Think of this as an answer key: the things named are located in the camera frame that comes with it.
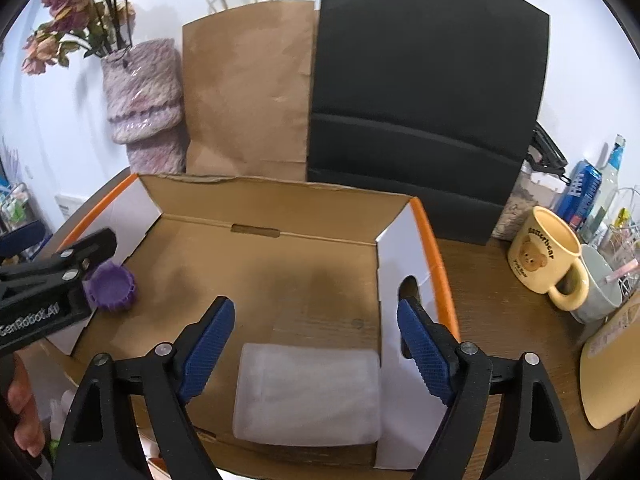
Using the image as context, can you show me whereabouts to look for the black paper bag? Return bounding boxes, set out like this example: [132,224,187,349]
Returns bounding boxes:
[306,0,551,246]

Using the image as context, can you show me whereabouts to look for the orange cardboard box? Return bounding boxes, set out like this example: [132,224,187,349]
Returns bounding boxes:
[45,172,462,472]

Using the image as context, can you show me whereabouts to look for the cream thermos jug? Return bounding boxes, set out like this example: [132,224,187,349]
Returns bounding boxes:
[579,291,640,429]

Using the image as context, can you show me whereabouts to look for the dried pink flowers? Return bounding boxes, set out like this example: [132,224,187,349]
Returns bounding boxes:
[22,0,137,77]

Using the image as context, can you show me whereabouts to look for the cream bear mug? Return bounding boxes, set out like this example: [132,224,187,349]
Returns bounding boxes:
[507,206,588,312]

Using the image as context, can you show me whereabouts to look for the white plastic packet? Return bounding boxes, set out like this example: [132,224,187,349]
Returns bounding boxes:
[231,342,383,447]

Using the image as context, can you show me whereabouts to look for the clear clip-lid seed container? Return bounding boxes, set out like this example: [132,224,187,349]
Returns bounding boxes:
[492,125,569,241]

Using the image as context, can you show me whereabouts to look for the blue drink can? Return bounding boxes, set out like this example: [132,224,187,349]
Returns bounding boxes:
[552,160,603,231]

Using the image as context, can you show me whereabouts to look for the brown paper bag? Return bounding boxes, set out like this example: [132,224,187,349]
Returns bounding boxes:
[181,0,321,181]

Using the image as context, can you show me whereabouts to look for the clear glass bottle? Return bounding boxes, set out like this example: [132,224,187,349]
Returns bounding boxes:
[582,134,628,241]

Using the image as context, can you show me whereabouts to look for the person's left hand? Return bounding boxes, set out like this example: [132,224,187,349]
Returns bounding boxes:
[6,357,47,457]

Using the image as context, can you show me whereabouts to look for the pink textured vase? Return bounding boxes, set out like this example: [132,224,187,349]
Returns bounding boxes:
[101,39,187,175]

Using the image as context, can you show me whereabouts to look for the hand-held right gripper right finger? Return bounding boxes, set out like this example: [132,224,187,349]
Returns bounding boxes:
[397,297,581,480]

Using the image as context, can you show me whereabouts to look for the pale grey cup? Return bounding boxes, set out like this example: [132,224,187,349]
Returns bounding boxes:
[570,244,627,324]

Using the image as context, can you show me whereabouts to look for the pink stick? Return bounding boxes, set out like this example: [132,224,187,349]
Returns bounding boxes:
[606,259,640,282]

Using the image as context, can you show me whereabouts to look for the cluttered storage rack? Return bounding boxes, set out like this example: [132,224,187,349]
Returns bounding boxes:
[0,140,33,241]

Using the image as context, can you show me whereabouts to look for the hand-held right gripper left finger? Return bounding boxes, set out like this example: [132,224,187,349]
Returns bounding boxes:
[52,296,236,480]

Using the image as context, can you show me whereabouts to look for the purple ribbed bottle cap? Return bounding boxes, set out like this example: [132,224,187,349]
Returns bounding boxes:
[82,262,138,312]

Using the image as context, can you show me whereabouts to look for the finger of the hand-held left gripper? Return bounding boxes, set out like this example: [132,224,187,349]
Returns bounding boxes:
[0,228,118,306]
[0,219,46,265]

